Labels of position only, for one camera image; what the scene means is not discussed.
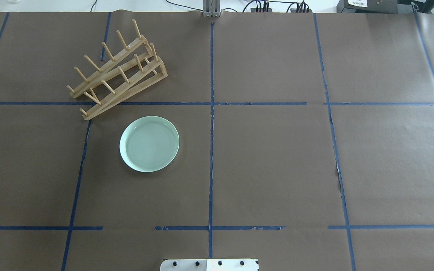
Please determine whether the light green ceramic plate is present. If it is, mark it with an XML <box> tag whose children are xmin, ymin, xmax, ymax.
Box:
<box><xmin>119</xmin><ymin>116</ymin><xmax>180</xmax><ymax>173</ymax></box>

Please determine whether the wooden dish rack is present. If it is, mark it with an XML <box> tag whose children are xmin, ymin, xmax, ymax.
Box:
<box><xmin>66</xmin><ymin>19</ymin><xmax>168</xmax><ymax>121</ymax></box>

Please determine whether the black power strip left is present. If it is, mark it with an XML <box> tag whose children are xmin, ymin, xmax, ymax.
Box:
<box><xmin>246</xmin><ymin>0</ymin><xmax>272</xmax><ymax>13</ymax></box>

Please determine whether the black power strip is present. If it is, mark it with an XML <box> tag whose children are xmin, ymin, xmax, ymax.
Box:
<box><xmin>286</xmin><ymin>0</ymin><xmax>312</xmax><ymax>13</ymax></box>
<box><xmin>246</xmin><ymin>0</ymin><xmax>272</xmax><ymax>13</ymax></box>

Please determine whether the black power strip right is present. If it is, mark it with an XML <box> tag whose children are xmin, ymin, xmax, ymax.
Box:
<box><xmin>286</xmin><ymin>0</ymin><xmax>312</xmax><ymax>13</ymax></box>

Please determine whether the black computer box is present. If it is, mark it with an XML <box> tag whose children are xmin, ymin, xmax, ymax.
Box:
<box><xmin>336</xmin><ymin>0</ymin><xmax>415</xmax><ymax>14</ymax></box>

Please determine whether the aluminium frame post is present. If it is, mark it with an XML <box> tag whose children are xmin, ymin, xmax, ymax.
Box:
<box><xmin>202</xmin><ymin>0</ymin><xmax>222</xmax><ymax>18</ymax></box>

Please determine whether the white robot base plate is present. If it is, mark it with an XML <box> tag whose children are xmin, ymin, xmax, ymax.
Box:
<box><xmin>160</xmin><ymin>258</ymin><xmax>260</xmax><ymax>271</ymax></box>

